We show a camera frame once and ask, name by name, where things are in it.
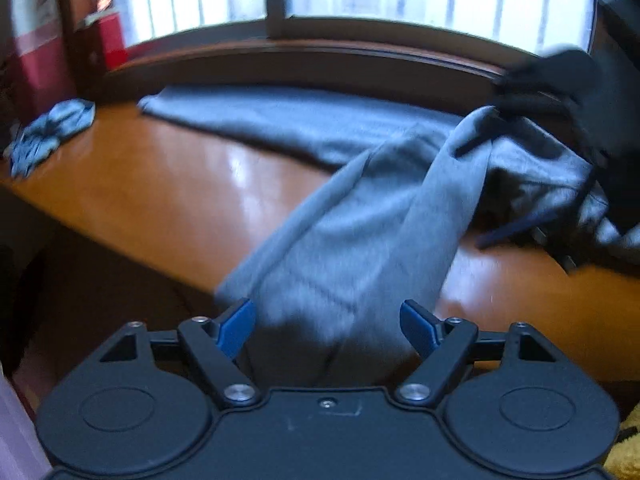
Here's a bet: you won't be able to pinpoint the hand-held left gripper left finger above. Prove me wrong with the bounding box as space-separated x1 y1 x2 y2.
97 298 262 407

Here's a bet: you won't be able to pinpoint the grey sweatpants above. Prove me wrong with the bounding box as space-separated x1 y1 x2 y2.
137 84 640 390

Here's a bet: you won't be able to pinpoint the person's lilac clothing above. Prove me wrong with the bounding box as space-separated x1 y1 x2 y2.
0 360 52 480

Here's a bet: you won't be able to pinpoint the yellow plush toy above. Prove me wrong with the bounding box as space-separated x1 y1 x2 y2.
604 404 640 480

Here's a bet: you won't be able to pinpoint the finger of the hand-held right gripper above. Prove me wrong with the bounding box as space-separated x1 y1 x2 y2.
476 207 561 251
452 104 507 158

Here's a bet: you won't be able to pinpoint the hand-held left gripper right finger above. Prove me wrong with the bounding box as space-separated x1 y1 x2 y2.
394 299 559 407

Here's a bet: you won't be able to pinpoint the wooden framed window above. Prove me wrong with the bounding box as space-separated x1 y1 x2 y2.
55 0 603 92

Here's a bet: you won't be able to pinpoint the red and white box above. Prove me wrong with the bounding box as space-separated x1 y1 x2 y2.
0 0 77 117

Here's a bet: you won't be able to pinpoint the crumpled blue jeans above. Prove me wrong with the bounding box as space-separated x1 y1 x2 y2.
7 99 97 179

